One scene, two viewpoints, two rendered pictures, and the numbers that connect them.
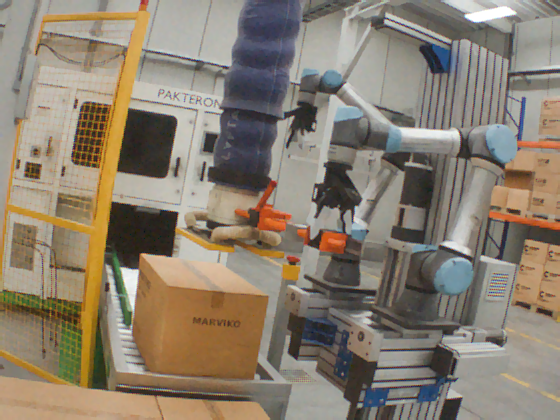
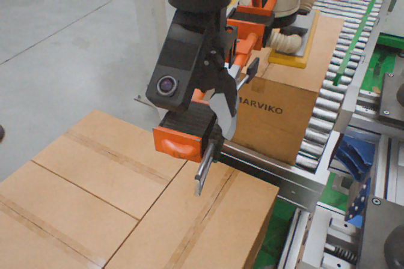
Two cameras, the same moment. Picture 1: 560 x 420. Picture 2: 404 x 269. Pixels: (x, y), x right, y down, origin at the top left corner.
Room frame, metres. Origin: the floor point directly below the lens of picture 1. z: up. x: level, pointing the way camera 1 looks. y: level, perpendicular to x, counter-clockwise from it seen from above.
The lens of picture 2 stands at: (1.23, -0.40, 1.58)
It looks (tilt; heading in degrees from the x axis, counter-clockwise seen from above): 45 degrees down; 51
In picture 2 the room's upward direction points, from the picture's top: straight up
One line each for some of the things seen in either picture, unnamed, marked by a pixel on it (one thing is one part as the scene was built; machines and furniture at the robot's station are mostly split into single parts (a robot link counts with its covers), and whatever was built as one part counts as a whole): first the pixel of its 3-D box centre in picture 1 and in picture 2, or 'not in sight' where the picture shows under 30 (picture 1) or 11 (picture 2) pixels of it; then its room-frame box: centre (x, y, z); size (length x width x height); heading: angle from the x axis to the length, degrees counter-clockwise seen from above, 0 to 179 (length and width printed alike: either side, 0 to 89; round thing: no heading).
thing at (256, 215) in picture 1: (265, 219); (248, 27); (1.74, 0.04, 1.25); 0.10 x 0.08 x 0.06; 120
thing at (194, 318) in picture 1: (191, 318); (275, 80); (2.25, 0.29, 0.75); 0.60 x 0.40 x 0.40; 25
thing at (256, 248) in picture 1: (251, 241); (297, 29); (2.01, 0.08, 1.15); 0.34 x 0.10 x 0.05; 30
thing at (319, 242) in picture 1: (325, 239); (187, 127); (1.43, -0.13, 1.25); 0.08 x 0.07 x 0.05; 30
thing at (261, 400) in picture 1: (202, 408); (239, 169); (1.93, 0.16, 0.48); 0.70 x 0.03 x 0.15; 111
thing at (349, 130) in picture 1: (347, 127); not in sight; (1.46, -0.14, 1.55); 0.09 x 0.08 x 0.11; 104
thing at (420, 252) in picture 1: (427, 265); not in sight; (1.67, -0.49, 1.20); 0.13 x 0.12 x 0.14; 14
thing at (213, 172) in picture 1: (239, 177); not in sight; (1.96, 0.16, 1.37); 0.23 x 0.23 x 0.04
